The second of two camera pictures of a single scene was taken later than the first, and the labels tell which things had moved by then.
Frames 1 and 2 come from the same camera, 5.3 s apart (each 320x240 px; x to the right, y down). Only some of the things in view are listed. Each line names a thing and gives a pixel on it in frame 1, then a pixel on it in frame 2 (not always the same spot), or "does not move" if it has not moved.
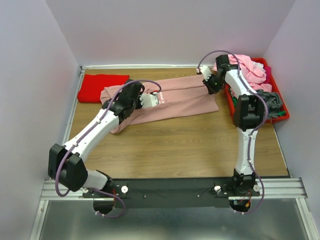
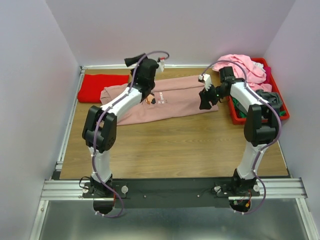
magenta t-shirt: [268, 80] does not move
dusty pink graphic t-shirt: [178, 97] does not move
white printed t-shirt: [259, 65] does not move
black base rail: [174, 193] does not move
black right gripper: [211, 90] → [205, 98]
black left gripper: [139, 106] → [132, 61]
